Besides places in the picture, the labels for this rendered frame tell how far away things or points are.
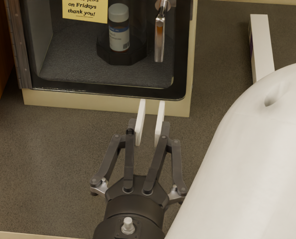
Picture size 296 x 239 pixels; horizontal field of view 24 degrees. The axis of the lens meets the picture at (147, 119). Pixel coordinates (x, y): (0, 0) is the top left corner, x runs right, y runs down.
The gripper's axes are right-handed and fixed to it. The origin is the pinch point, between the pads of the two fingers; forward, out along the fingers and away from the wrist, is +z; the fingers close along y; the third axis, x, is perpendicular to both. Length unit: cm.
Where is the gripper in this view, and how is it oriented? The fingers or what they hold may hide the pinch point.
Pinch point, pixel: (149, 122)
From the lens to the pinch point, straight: 100.5
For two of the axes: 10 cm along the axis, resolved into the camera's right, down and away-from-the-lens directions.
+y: -9.9, -0.9, 0.7
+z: 1.2, -6.9, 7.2
